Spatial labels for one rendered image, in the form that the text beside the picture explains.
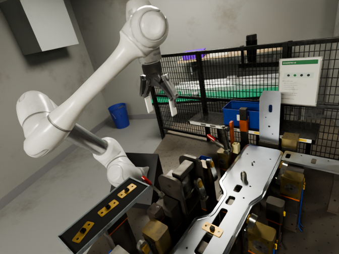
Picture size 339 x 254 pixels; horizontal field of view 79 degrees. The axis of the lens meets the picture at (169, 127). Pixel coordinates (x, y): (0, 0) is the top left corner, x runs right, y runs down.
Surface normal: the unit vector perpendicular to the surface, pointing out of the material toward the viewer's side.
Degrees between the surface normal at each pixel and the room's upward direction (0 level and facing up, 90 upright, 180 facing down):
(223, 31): 90
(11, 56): 90
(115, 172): 46
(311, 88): 90
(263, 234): 0
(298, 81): 90
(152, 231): 0
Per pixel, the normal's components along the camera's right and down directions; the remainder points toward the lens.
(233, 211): -0.19, -0.88
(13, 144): 0.93, -0.01
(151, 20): 0.33, 0.29
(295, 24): -0.32, 0.48
